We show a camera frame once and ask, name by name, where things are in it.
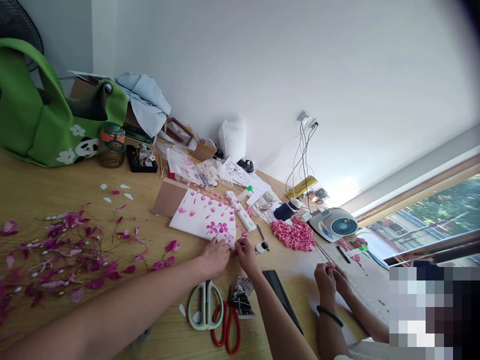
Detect person's left hand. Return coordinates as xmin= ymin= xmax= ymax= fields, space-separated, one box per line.
xmin=197 ymin=236 xmax=232 ymax=272

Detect person's right hand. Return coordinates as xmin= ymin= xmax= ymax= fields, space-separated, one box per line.
xmin=233 ymin=237 xmax=261 ymax=274

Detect white foam holder strip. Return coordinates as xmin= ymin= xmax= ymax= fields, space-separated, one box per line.
xmin=224 ymin=190 xmax=256 ymax=232

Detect white foam board with flowers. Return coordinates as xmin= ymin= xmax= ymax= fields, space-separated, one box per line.
xmin=168 ymin=188 xmax=241 ymax=249

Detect small printed packet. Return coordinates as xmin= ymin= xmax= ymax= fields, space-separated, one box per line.
xmin=228 ymin=276 xmax=257 ymax=320

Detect small white jar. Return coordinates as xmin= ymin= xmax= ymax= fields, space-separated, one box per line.
xmin=259 ymin=190 xmax=275 ymax=212

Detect heap of pink paper flowers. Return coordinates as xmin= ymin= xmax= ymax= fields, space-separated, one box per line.
xmin=270 ymin=216 xmax=317 ymax=253

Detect dark blue bottle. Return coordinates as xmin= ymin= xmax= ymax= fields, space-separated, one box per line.
xmin=273 ymin=198 xmax=302 ymax=223

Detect mint green scissors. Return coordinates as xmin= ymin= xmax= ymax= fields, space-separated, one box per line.
xmin=187 ymin=279 xmax=225 ymax=331

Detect black flat tablet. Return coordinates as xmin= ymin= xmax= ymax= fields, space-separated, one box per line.
xmin=261 ymin=269 xmax=305 ymax=336

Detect printed paper sheets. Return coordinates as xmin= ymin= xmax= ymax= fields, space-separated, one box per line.
xmin=217 ymin=156 xmax=272 ymax=197

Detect brown cardboard stand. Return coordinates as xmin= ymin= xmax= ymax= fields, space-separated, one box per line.
xmin=150 ymin=178 xmax=189 ymax=219

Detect yellow box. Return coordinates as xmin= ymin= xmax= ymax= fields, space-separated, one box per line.
xmin=285 ymin=175 xmax=319 ymax=200

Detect clear bags of petals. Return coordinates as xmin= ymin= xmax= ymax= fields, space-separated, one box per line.
xmin=164 ymin=145 xmax=206 ymax=187

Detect white and blue desk fan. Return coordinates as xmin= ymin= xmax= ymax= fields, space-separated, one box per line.
xmin=307 ymin=207 xmax=360 ymax=244

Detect small brown carton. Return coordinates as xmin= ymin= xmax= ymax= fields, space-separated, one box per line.
xmin=191 ymin=138 xmax=219 ymax=163

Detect white stuffed plastic bag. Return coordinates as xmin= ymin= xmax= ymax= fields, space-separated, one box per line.
xmin=218 ymin=116 xmax=247 ymax=161

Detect black tray of small tools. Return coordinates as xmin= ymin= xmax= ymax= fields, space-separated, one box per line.
xmin=125 ymin=143 xmax=160 ymax=174

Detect amber glass jar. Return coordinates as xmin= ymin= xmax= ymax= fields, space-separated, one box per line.
xmin=97 ymin=121 xmax=127 ymax=169

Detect pile of purple petal stems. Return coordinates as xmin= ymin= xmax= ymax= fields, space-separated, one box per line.
xmin=0 ymin=202 xmax=181 ymax=331

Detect light blue cloth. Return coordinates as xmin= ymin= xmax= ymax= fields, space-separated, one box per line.
xmin=113 ymin=73 xmax=173 ymax=139

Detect window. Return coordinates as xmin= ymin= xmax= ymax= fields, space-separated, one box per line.
xmin=355 ymin=155 xmax=480 ymax=272

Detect open cardboard box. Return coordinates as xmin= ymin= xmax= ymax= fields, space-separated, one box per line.
xmin=68 ymin=70 xmax=115 ymax=103

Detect green panda tote bag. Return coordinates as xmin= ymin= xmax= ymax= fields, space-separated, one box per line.
xmin=0 ymin=37 xmax=131 ymax=169

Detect black standing fan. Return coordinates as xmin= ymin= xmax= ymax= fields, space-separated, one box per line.
xmin=0 ymin=0 xmax=46 ymax=73

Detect red handled scissors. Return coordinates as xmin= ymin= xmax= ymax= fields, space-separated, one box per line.
xmin=210 ymin=284 xmax=241 ymax=356

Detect thin floral wires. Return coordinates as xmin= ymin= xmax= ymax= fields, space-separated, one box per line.
xmin=314 ymin=241 xmax=335 ymax=266

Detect grey cables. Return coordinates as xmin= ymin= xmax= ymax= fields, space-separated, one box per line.
xmin=284 ymin=120 xmax=320 ymax=211

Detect green bracelet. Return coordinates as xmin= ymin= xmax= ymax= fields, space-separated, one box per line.
xmin=315 ymin=304 xmax=344 ymax=329

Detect brown picture frame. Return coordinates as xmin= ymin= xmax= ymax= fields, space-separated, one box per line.
xmin=163 ymin=116 xmax=196 ymax=148

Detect wall socket with plugs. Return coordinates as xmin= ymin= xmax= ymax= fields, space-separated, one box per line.
xmin=296 ymin=110 xmax=320 ymax=129

